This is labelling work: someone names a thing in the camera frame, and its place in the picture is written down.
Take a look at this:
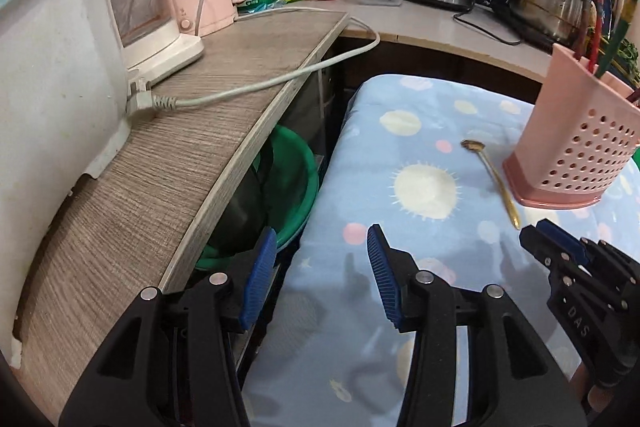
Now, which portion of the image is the green chopstick gold band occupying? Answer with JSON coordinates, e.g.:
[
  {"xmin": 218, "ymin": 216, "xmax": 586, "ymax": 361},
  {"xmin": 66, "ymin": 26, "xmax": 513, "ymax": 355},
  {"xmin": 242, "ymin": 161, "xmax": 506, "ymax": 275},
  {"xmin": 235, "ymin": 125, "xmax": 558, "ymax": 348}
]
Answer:
[{"xmin": 594, "ymin": 0, "xmax": 638, "ymax": 78}]

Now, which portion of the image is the dark red chopstick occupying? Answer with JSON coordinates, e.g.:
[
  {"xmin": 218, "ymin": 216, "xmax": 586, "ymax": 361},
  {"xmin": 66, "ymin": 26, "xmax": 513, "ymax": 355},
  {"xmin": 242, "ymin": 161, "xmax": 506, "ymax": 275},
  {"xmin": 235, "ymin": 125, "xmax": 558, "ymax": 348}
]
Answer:
[
  {"xmin": 573, "ymin": 0, "xmax": 592, "ymax": 61},
  {"xmin": 626, "ymin": 89, "xmax": 640, "ymax": 103}
]

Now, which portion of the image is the green plastic basin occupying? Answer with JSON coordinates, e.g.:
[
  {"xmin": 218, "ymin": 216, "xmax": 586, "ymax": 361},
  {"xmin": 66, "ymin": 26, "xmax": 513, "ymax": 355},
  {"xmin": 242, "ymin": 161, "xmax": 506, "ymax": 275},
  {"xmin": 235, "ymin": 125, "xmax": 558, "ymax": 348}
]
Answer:
[{"xmin": 195, "ymin": 124, "xmax": 320, "ymax": 272}]

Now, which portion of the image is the pink perforated utensil holder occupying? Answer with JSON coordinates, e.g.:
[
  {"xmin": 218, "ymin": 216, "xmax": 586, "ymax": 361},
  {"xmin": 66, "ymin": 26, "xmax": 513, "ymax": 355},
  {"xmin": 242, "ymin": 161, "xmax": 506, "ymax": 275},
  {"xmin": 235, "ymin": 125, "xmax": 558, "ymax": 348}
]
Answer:
[{"xmin": 503, "ymin": 44, "xmax": 639, "ymax": 210}]

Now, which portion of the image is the blue planet pattern tablecloth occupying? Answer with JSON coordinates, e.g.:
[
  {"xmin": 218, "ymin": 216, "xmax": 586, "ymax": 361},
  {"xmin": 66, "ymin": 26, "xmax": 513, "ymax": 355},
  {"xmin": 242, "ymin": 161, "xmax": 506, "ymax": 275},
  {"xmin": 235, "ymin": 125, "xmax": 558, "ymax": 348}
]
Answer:
[{"xmin": 243, "ymin": 75, "xmax": 578, "ymax": 426}]

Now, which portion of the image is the gold flower spoon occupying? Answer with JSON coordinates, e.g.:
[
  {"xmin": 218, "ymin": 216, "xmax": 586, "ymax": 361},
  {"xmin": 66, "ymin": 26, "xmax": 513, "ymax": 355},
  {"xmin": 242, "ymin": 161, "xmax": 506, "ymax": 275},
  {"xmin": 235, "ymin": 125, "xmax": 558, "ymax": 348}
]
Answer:
[{"xmin": 461, "ymin": 139, "xmax": 522, "ymax": 230}]

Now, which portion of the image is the white blue plastic bin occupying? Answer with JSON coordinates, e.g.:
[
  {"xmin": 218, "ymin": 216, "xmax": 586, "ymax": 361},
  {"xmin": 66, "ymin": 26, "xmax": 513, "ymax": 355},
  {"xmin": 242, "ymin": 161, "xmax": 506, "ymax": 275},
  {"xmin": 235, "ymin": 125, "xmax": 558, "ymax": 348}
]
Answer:
[{"xmin": 1, "ymin": 0, "xmax": 130, "ymax": 367}]

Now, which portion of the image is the white power cable with plug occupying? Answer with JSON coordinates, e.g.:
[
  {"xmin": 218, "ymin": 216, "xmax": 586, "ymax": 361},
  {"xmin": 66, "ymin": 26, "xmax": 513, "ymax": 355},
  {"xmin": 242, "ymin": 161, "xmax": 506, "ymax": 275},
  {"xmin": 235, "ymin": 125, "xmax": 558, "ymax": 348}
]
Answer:
[{"xmin": 127, "ymin": 3, "xmax": 381, "ymax": 115}]

